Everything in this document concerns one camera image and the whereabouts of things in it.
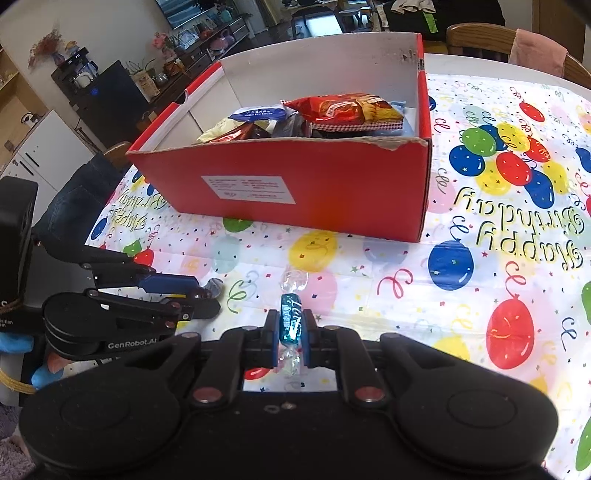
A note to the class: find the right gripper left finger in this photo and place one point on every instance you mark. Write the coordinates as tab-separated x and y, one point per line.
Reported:
237	350

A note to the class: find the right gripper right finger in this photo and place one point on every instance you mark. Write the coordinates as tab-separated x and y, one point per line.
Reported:
342	350

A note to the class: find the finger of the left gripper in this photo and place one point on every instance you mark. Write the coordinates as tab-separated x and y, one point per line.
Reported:
95	325
110	269

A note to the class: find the blue candy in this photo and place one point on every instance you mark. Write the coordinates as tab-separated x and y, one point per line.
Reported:
291	312

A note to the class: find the silver round chocolate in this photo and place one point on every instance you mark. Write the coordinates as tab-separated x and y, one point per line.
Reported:
214	287

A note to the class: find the cream white snack packet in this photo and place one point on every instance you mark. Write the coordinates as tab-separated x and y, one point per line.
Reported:
221	128

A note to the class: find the copper foil snack bag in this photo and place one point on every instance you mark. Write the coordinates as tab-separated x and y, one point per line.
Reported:
242	132

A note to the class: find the light blue milk packet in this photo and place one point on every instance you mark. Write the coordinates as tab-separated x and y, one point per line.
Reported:
276	112

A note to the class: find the red snack bag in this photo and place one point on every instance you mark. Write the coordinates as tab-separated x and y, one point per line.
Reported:
353	112

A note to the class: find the silver foil snack pack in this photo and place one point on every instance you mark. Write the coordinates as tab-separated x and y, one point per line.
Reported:
292	126

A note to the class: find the chair with dark jacket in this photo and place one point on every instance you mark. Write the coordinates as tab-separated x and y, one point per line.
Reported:
71	214

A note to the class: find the white cabinet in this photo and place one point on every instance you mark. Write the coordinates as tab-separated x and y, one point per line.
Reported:
48	156

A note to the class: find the red cardboard box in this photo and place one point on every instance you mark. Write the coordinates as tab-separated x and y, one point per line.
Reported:
375	186

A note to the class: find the dark tv console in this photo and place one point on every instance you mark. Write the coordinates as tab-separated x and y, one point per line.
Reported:
188	52

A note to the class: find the flat screen television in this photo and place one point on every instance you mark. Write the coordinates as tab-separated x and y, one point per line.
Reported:
179	12

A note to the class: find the sofa with dark clothes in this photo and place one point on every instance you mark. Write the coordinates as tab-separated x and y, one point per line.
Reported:
432	18

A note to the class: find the wooden chair with pink cloth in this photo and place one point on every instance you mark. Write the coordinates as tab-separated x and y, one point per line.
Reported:
517	47

